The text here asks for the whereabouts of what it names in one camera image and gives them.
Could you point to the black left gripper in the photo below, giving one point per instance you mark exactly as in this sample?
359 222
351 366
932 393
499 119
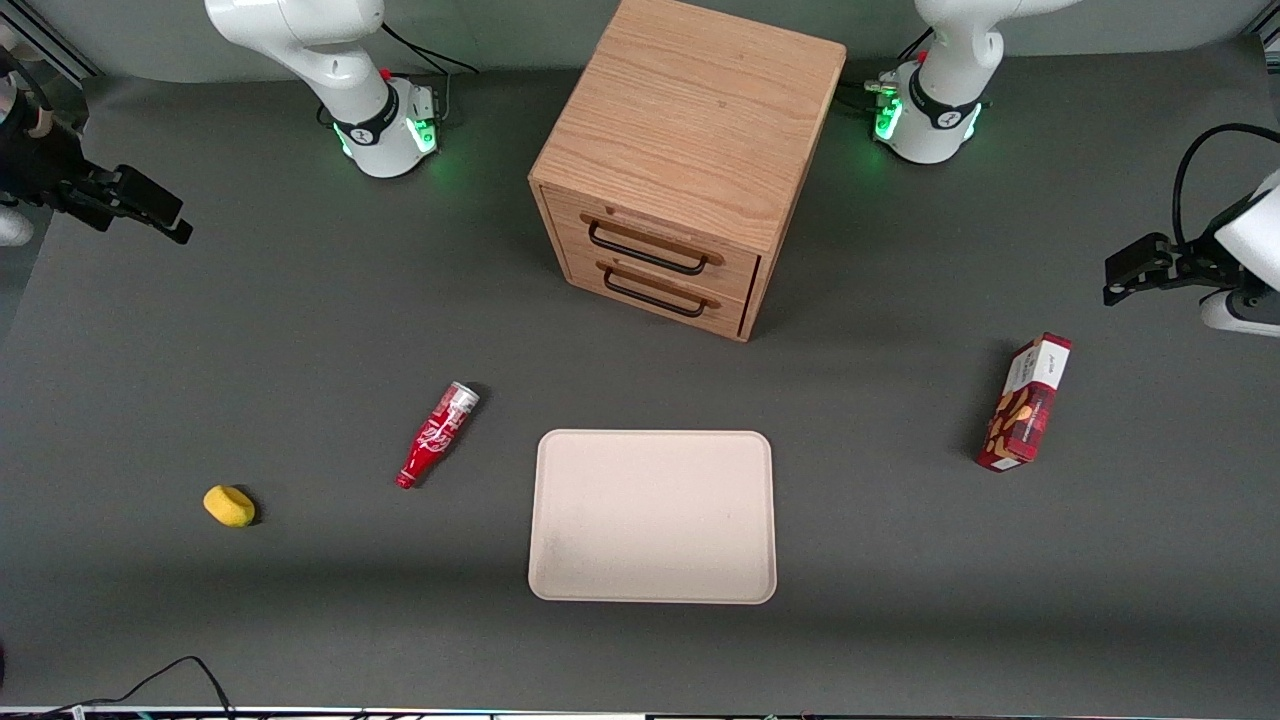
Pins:
1192 264

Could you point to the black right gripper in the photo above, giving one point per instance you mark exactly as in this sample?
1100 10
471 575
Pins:
40 170

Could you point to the red coke bottle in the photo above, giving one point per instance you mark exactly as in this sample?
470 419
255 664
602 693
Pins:
437 435

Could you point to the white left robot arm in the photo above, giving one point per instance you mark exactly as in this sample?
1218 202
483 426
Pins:
945 110

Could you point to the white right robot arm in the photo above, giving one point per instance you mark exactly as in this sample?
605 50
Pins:
340 60

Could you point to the beige plastic tray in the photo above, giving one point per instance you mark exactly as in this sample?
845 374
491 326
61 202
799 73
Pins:
650 520

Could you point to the red snack box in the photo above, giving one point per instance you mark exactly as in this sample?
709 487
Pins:
1025 410

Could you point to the yellow sponge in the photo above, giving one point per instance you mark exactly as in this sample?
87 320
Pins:
228 506

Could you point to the wooden drawer cabinet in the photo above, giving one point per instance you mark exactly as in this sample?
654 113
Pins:
690 110

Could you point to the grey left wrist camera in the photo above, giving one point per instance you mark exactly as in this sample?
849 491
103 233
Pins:
1240 312

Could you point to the aluminium frame bar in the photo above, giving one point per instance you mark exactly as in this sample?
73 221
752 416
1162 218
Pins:
55 55
1268 38

